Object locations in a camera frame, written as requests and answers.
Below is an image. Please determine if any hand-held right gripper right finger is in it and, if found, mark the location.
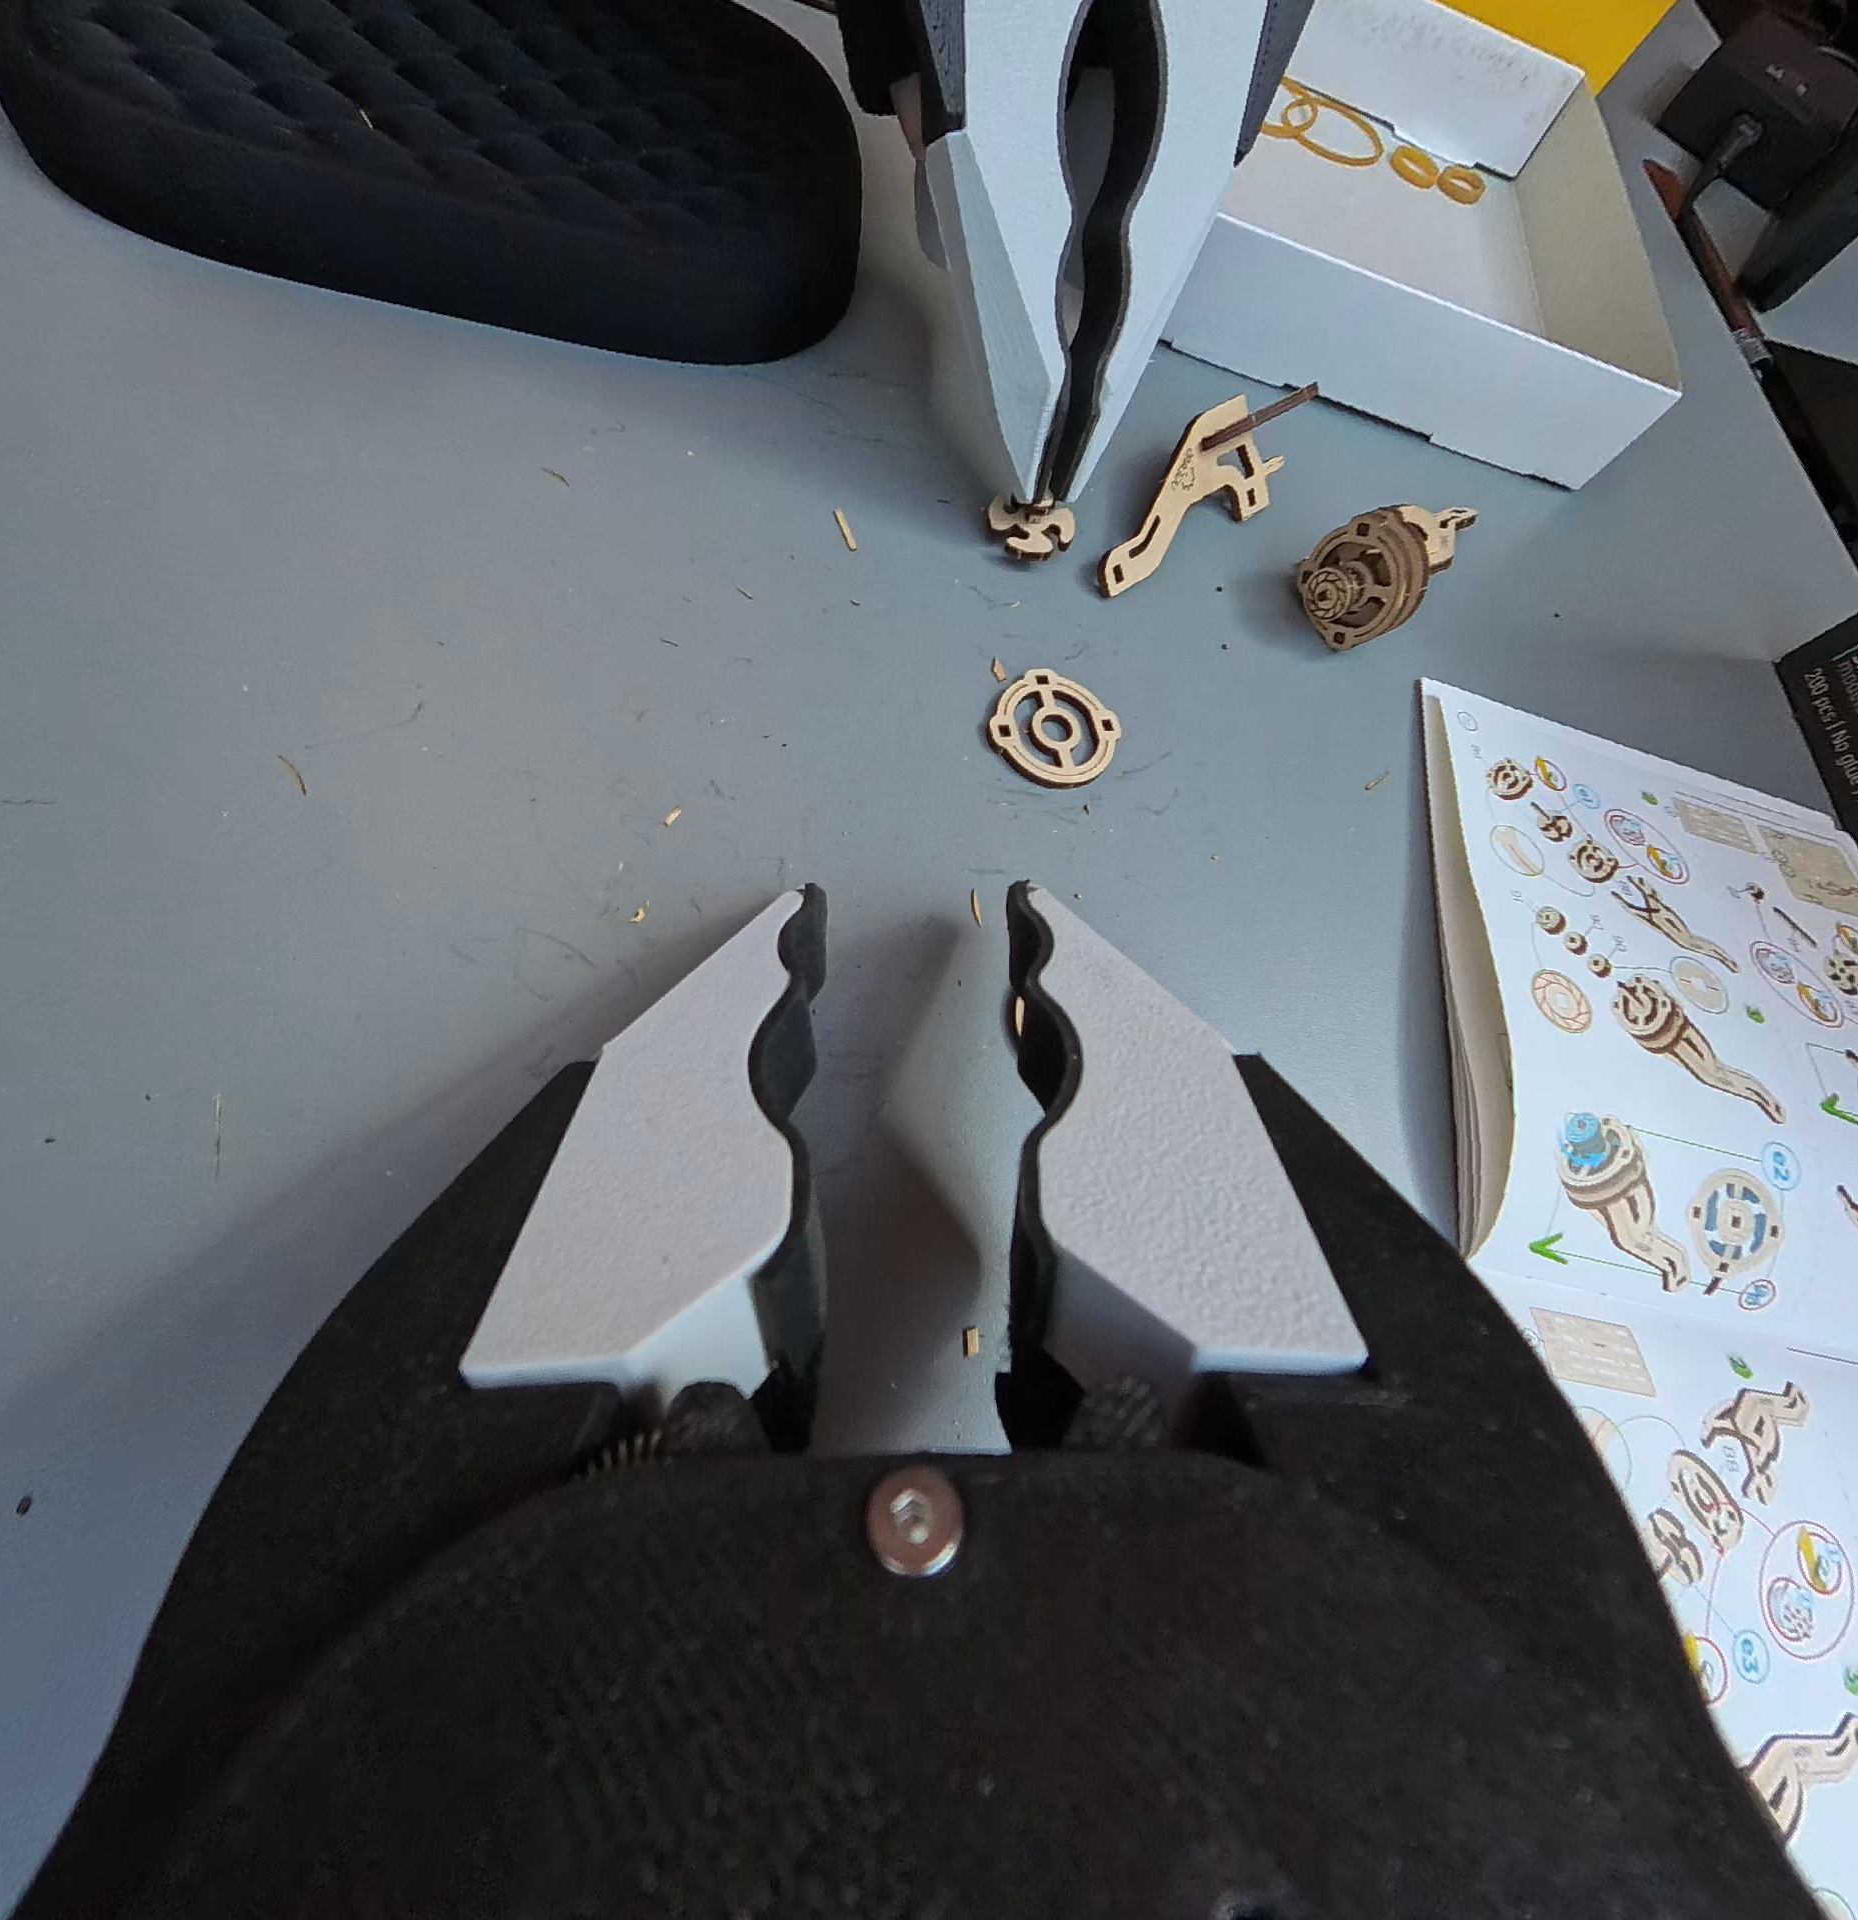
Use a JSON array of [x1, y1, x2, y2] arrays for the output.
[[1007, 882, 1372, 1454]]

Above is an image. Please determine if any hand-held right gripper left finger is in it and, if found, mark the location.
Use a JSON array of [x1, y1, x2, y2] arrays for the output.
[[463, 882, 833, 1454]]

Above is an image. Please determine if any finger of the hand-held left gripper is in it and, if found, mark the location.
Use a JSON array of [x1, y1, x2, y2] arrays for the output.
[[924, 0, 1135, 505], [1052, 0, 1280, 500]]

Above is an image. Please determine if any small wooden cross wheel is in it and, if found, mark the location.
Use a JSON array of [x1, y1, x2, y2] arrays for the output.
[[987, 484, 1077, 565]]

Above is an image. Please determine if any wooden arm part with logo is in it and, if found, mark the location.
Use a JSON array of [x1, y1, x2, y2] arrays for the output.
[[1102, 389, 1285, 604]]

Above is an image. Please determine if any wooden ring disc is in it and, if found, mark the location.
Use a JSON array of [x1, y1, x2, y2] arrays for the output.
[[993, 663, 1125, 788]]

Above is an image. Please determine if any white cardboard box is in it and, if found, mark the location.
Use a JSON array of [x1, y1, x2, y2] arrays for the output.
[[1160, 0, 1686, 489]]

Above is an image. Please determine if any round wooden hub assembly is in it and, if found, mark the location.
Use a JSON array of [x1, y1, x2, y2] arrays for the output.
[[1296, 500, 1473, 652]]

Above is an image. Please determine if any yellow plastic bin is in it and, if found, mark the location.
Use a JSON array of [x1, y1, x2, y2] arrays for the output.
[[1528, 0, 1681, 90]]

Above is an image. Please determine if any open instruction booklet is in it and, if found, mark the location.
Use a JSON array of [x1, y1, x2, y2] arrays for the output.
[[1422, 676, 1858, 1877]]

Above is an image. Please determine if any black quilted cushion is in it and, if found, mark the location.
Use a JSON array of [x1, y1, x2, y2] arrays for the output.
[[0, 0, 867, 368]]

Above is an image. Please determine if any black box device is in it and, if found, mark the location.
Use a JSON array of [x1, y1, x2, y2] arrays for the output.
[[1653, 30, 1796, 213]]

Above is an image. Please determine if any dark grey device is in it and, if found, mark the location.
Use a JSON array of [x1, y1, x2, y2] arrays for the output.
[[1744, 90, 1858, 310]]

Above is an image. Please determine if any black flat case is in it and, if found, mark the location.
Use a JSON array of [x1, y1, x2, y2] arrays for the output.
[[1763, 335, 1858, 604]]

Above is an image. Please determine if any black product box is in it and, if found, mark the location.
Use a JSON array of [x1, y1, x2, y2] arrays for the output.
[[1769, 594, 1858, 875]]

